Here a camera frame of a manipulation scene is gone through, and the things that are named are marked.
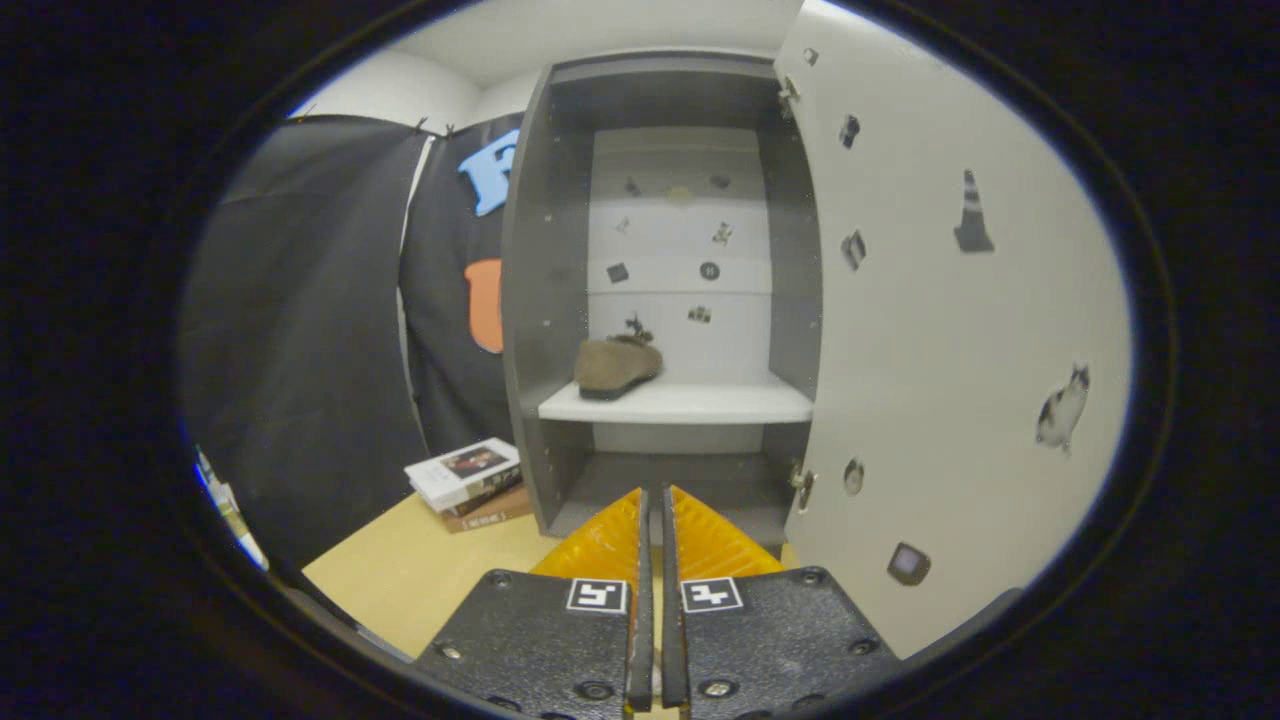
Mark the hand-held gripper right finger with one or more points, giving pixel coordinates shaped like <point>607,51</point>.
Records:
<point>673,620</point>

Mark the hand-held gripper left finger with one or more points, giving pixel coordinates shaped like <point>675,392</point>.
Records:
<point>641,620</point>

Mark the brown suede shoe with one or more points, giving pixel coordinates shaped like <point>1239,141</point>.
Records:
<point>615,368</point>

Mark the grey shoe cabinet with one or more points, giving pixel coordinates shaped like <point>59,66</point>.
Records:
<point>535,300</point>

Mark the white shoe cabinet door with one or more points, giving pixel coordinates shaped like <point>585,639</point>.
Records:
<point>930,350</point>

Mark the metal door hinge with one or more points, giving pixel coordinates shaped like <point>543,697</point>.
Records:
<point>789,97</point>
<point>802,487</point>

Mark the white cabinet shelf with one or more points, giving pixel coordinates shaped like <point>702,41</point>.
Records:
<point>700,403</point>

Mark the brown book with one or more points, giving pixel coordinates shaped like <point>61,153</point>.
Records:
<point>490,515</point>

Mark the white book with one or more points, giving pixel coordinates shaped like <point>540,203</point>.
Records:
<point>460,468</point>

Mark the white desk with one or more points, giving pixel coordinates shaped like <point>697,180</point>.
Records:
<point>230,515</point>

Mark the black backdrop cloth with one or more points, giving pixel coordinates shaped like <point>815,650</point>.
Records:
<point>300,330</point>

